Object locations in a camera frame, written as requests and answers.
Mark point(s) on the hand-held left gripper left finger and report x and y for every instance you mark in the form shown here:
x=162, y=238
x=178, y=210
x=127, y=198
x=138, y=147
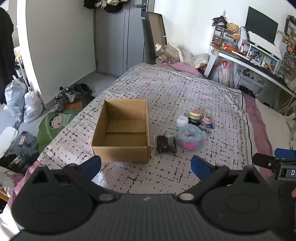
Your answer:
x=92, y=165

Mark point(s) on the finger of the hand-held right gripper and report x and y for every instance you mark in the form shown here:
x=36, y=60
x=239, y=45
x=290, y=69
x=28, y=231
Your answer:
x=263, y=160
x=285, y=153

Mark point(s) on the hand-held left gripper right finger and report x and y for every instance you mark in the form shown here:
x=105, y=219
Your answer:
x=199, y=166

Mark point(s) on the brown cardboard box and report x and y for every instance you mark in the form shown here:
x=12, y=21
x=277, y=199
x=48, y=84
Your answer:
x=122, y=148

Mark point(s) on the dark grey cloth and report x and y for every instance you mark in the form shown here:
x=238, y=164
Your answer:
x=166, y=144

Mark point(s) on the blue tissue pack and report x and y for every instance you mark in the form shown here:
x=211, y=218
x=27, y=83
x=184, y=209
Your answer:
x=206, y=124

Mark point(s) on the burger plush toy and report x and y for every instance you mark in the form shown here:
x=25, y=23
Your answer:
x=194, y=114

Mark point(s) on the person's right hand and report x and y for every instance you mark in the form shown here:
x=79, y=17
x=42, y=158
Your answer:
x=294, y=192

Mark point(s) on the cream duvet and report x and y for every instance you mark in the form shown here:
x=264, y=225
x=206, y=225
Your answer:
x=275, y=129

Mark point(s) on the green cartoon rug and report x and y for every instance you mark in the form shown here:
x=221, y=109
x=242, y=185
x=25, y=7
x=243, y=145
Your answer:
x=53, y=127

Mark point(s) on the grey sneaker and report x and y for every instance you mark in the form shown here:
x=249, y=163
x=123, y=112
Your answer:
x=69, y=93
x=59, y=102

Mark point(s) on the white black patterned bedspread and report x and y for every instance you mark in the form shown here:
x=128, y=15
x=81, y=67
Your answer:
x=175, y=92

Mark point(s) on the dark slipper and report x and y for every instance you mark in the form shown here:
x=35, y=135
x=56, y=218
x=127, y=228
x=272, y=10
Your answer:
x=82, y=88

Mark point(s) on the pink printed cloth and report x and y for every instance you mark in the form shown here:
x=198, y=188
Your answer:
x=11, y=180

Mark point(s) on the white flat board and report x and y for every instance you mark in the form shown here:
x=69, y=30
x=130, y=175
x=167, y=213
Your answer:
x=7, y=139

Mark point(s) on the white desk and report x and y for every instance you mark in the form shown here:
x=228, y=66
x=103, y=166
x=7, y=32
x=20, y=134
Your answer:
x=259, y=67

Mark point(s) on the snack bags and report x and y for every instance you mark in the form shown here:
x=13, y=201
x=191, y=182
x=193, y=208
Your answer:
x=222, y=70

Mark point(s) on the grey plastic bag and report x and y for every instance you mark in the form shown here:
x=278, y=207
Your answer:
x=15, y=97

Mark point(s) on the white monitor riser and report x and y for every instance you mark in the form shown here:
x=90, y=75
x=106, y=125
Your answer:
x=266, y=49

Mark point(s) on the white pillow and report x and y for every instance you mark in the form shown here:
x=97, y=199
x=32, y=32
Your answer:
x=196, y=59

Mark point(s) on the paper cup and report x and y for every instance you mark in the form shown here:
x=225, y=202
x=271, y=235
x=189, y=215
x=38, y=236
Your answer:
x=159, y=60

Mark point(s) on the white bottle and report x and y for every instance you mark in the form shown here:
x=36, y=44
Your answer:
x=242, y=47

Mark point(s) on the clear plastic bag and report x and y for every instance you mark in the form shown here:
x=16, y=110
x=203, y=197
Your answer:
x=174, y=52

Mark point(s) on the white keyboard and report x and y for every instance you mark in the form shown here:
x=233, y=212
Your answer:
x=260, y=39

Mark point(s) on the white storage rack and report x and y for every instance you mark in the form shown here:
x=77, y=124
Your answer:
x=20, y=67

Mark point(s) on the clear plastic jar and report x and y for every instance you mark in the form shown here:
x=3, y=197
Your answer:
x=160, y=49

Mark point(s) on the orange round toy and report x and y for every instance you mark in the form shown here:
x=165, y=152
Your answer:
x=236, y=36

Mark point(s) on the grey door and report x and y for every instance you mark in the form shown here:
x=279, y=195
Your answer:
x=120, y=41

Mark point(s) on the clear drawer organizer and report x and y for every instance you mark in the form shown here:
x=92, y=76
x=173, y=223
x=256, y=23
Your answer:
x=223, y=36

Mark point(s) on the black monitor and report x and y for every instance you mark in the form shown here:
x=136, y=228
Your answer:
x=261, y=24

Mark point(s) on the wicker basket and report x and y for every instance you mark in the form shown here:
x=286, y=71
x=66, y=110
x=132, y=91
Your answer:
x=232, y=27

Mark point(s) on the black hanging coat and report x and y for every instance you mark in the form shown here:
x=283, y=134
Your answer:
x=6, y=58

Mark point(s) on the black framed board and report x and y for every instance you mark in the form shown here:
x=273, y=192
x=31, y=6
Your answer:
x=153, y=34

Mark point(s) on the black bag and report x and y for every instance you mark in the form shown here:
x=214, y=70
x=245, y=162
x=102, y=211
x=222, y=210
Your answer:
x=219, y=20

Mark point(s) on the hanging clothes pile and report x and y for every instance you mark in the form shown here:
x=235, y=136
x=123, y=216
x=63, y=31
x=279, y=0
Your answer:
x=104, y=5

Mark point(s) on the cluttered wall shelf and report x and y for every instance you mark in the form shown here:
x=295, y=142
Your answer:
x=290, y=46

